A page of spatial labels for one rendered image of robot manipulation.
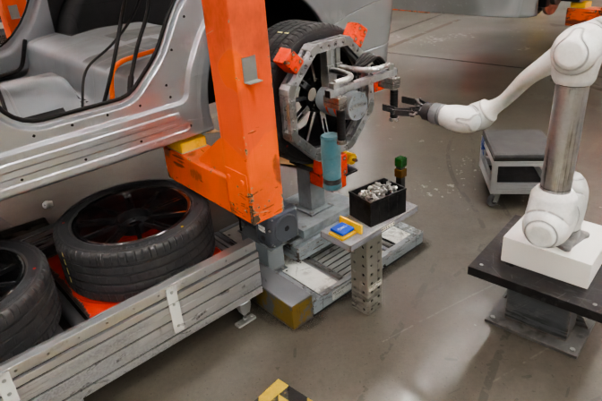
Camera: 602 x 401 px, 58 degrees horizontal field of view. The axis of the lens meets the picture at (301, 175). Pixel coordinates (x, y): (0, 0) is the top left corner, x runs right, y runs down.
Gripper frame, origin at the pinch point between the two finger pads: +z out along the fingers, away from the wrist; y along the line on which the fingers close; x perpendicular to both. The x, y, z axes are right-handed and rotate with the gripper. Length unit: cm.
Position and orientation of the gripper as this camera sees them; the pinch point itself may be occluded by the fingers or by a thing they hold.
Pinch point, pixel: (394, 103)
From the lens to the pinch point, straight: 246.6
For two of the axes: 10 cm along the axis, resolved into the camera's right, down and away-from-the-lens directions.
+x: -0.7, -9.0, -4.3
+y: 7.4, -3.4, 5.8
